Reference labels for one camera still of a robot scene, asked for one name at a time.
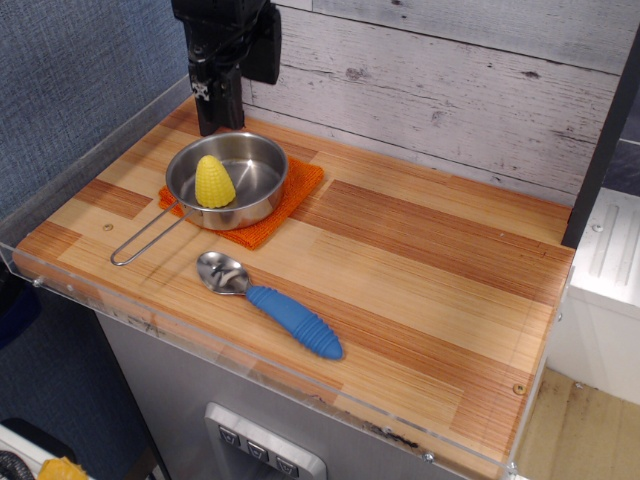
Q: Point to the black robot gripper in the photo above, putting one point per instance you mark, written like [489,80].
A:
[248,34]

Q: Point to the orange knitted cloth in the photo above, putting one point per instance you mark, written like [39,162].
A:
[301,181]

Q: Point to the silver button control panel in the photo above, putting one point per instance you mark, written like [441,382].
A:
[248,450]

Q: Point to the blue handled metal spoon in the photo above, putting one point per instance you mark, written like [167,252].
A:
[223,275]

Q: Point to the yellow black object bottom left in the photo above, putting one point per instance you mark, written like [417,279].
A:
[13,467]

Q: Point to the white aluminium side block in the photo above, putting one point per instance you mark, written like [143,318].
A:
[607,259]

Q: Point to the yellow plastic corn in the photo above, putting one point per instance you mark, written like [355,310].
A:
[213,185]

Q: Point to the clear acrylic table guard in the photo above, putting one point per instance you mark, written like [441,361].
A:
[441,290]

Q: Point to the dark right vertical post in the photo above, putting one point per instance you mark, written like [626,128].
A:
[613,126]

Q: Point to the stainless steel pot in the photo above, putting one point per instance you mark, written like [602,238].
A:
[257,166]

